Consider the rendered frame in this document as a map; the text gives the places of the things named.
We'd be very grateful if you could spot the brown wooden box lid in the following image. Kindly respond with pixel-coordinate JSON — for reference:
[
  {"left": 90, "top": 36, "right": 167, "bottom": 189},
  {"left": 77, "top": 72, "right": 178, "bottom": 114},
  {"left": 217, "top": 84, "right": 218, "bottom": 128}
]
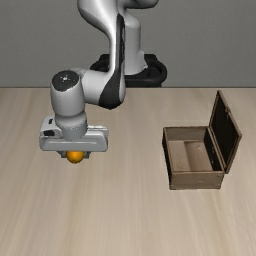
[{"left": 208, "top": 89, "right": 243, "bottom": 175}]

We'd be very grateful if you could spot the brown wooden box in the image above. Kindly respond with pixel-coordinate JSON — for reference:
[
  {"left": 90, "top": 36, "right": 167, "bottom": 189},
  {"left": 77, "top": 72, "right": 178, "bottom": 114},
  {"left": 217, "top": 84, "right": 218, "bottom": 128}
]
[{"left": 161, "top": 125, "right": 226, "bottom": 191}]

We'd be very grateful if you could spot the orange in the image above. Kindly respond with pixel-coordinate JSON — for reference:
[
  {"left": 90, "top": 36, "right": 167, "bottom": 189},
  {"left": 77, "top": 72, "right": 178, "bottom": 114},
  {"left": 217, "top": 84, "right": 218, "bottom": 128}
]
[{"left": 66, "top": 150, "right": 85, "bottom": 165}]

